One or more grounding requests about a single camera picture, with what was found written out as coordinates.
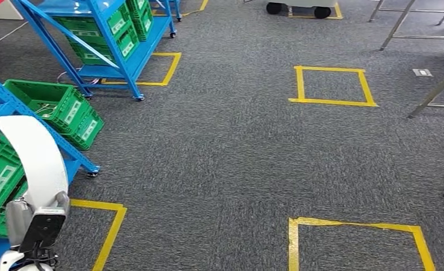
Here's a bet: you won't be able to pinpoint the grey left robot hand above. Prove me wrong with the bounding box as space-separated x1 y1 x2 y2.
5 190 71 248

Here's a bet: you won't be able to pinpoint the white curved fender part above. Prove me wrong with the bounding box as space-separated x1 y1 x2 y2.
0 115 71 221

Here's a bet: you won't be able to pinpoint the white wheeled cart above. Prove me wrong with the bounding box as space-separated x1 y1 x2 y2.
264 0 339 20

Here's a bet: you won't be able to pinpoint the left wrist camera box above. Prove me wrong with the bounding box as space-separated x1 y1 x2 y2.
19 206 68 256

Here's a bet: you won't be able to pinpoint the white cables with adapters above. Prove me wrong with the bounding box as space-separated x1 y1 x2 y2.
34 103 58 118

